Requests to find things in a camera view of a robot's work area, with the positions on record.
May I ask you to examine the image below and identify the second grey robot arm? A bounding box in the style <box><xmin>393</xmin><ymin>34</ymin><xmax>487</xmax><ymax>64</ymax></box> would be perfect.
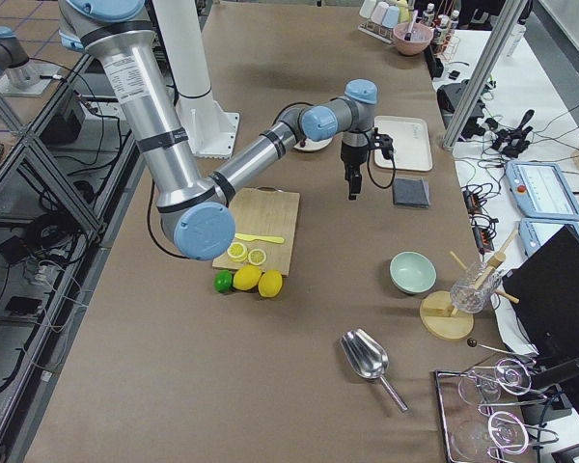
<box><xmin>0</xmin><ymin>26</ymin><xmax>49</xmax><ymax>97</ymax></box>

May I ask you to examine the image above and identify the wooden cup rack stand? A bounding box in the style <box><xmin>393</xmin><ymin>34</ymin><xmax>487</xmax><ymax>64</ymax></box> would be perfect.
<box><xmin>420</xmin><ymin>229</ymin><xmax>519</xmax><ymax>340</ymax></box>

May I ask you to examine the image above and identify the aluminium frame post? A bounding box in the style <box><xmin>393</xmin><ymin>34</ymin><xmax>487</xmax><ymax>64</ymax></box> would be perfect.
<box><xmin>442</xmin><ymin>0</ymin><xmax>528</xmax><ymax>151</ymax></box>

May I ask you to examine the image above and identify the cream rabbit tray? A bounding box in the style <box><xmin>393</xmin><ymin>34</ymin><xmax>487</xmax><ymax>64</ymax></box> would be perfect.
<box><xmin>374</xmin><ymin>116</ymin><xmax>432</xmax><ymax>172</ymax></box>

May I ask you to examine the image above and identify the round cream plate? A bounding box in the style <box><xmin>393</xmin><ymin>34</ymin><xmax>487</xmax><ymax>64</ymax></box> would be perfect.
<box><xmin>293</xmin><ymin>138</ymin><xmax>332</xmax><ymax>152</ymax></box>

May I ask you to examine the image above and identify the pink bowl with ice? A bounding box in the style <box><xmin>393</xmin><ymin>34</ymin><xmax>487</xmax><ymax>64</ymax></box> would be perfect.
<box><xmin>393</xmin><ymin>22</ymin><xmax>433</xmax><ymax>56</ymax></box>

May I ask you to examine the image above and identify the lemon slice upper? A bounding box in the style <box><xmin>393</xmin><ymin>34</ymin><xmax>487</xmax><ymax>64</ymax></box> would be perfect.
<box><xmin>226</xmin><ymin>241</ymin><xmax>249</xmax><ymax>262</ymax></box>

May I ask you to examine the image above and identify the yellow plastic knife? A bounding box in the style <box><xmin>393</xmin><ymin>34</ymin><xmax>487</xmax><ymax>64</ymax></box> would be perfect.
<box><xmin>234</xmin><ymin>232</ymin><xmax>285</xmax><ymax>244</ymax></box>

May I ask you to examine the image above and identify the stainless steel scoop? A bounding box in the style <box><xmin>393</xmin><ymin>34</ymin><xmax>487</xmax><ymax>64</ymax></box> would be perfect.
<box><xmin>340</xmin><ymin>328</ymin><xmax>409</xmax><ymax>413</ymax></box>

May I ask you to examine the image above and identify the clear glass cup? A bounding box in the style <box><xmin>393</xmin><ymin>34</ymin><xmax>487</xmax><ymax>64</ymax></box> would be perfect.
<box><xmin>451</xmin><ymin>411</ymin><xmax>529</xmax><ymax>462</ymax></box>
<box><xmin>457</xmin><ymin>358</ymin><xmax>532</xmax><ymax>405</ymax></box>

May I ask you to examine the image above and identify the pastel cup set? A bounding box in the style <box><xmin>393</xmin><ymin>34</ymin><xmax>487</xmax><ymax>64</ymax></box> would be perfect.
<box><xmin>358</xmin><ymin>0</ymin><xmax>414</xmax><ymax>42</ymax></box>

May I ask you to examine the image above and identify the blue teach pendant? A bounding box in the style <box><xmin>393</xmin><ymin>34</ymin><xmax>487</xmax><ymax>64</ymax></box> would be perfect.
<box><xmin>505</xmin><ymin>160</ymin><xmax>579</xmax><ymax>222</ymax></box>
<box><xmin>518</xmin><ymin>218</ymin><xmax>568</xmax><ymax>258</ymax></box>

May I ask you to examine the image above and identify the mint green bowl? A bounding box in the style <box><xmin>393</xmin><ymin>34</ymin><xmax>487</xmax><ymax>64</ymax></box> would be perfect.
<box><xmin>389</xmin><ymin>251</ymin><xmax>436</xmax><ymax>295</ymax></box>

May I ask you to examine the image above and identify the textured glass on rack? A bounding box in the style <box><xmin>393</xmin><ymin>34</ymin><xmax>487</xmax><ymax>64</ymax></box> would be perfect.
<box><xmin>450</xmin><ymin>262</ymin><xmax>502</xmax><ymax>314</ymax></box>

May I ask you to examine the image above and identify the black computer monitor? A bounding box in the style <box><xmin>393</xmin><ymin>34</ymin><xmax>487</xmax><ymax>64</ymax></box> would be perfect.
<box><xmin>503</xmin><ymin>225</ymin><xmax>579</xmax><ymax>362</ymax></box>

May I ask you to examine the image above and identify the green lime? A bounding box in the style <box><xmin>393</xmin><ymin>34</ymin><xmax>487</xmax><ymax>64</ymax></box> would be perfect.
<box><xmin>213</xmin><ymin>269</ymin><xmax>234</xmax><ymax>293</ymax></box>

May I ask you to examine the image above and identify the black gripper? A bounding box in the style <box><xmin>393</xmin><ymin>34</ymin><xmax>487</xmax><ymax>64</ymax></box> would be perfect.
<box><xmin>341</xmin><ymin>142</ymin><xmax>369</xmax><ymax>200</ymax></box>

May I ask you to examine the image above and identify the black tipped metal utensil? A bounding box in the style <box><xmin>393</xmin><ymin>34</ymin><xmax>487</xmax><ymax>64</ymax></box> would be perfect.
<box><xmin>404</xmin><ymin>10</ymin><xmax>418</xmax><ymax>42</ymax></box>

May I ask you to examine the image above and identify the yellow lemon lower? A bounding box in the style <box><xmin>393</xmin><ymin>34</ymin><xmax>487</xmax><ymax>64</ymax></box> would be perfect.
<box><xmin>258</xmin><ymin>270</ymin><xmax>283</xmax><ymax>298</ymax></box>

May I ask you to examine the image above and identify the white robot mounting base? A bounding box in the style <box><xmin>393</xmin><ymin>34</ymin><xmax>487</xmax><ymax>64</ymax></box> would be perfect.
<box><xmin>152</xmin><ymin>0</ymin><xmax>239</xmax><ymax>159</ymax></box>

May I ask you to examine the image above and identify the yellow lemon upper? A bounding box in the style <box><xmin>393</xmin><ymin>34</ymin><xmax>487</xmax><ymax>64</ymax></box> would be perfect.
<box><xmin>233</xmin><ymin>265</ymin><xmax>262</xmax><ymax>291</ymax></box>

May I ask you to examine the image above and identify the yellow lemon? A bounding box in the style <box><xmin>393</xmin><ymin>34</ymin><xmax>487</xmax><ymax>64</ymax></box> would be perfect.
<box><xmin>233</xmin><ymin>265</ymin><xmax>262</xmax><ymax>291</ymax></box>
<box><xmin>258</xmin><ymin>270</ymin><xmax>283</xmax><ymax>298</ymax></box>

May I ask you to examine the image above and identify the folded grey cloth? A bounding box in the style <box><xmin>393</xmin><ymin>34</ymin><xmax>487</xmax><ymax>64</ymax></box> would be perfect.
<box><xmin>393</xmin><ymin>177</ymin><xmax>430</xmax><ymax>208</ymax></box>

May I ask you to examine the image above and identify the bamboo cutting board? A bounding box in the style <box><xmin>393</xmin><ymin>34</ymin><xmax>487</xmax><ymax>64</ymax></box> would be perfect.
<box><xmin>229</xmin><ymin>188</ymin><xmax>300</xmax><ymax>276</ymax></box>

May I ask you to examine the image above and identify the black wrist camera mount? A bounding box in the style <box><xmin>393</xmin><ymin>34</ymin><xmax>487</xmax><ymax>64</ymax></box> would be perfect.
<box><xmin>371</xmin><ymin>127</ymin><xmax>395</xmax><ymax>160</ymax></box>

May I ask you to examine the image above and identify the lemon slice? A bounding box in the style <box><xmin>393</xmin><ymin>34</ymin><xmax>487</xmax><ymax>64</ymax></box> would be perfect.
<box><xmin>247</xmin><ymin>248</ymin><xmax>267</xmax><ymax>266</ymax></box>
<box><xmin>226</xmin><ymin>241</ymin><xmax>249</xmax><ymax>262</ymax></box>

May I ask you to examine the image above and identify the lemon slice lower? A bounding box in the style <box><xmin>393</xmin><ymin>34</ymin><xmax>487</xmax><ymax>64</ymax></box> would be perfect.
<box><xmin>247</xmin><ymin>248</ymin><xmax>267</xmax><ymax>266</ymax></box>

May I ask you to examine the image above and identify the black framed wooden tray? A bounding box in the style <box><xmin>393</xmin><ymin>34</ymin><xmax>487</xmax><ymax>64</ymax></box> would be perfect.
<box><xmin>433</xmin><ymin>361</ymin><xmax>559</xmax><ymax>462</ymax></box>

